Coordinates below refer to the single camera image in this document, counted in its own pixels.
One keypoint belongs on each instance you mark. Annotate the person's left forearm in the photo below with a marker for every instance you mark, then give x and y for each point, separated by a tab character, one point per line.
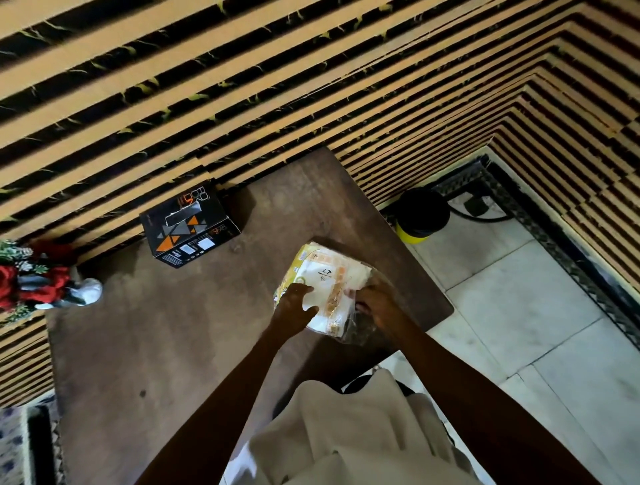
215	407

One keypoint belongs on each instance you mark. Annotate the black and yellow bin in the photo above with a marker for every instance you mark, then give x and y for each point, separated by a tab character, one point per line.
419	216

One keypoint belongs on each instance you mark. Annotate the person's right hand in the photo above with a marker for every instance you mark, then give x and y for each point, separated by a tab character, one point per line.
381	306

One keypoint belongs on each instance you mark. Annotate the person's left hand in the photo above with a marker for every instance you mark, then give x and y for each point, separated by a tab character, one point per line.
293	309

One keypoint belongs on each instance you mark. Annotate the person's right forearm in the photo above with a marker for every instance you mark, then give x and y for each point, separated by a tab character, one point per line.
480	404

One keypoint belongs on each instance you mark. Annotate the person's beige garment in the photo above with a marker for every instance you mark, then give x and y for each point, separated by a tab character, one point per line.
360	434

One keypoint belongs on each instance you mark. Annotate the patterned blue white cloth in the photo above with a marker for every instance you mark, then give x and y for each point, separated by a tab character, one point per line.
11	444

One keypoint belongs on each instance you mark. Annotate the black and orange cardboard box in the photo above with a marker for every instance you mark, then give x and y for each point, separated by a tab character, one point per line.
189	227

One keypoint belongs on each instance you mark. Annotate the white and yellow plastic packet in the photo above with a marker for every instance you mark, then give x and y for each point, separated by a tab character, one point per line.
325	290

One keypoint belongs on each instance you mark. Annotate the person's left thumb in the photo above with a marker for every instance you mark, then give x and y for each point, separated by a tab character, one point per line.
310	314

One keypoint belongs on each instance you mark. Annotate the black power plug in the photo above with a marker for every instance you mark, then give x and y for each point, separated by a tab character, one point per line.
476	205

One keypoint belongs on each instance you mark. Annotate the white vase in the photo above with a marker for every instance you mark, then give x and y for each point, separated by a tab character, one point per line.
82	294

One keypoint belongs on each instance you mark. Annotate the person's right fingers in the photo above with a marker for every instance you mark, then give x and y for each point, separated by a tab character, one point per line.
356	296

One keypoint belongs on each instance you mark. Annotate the brown wooden table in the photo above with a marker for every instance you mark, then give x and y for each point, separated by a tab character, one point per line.
200	310

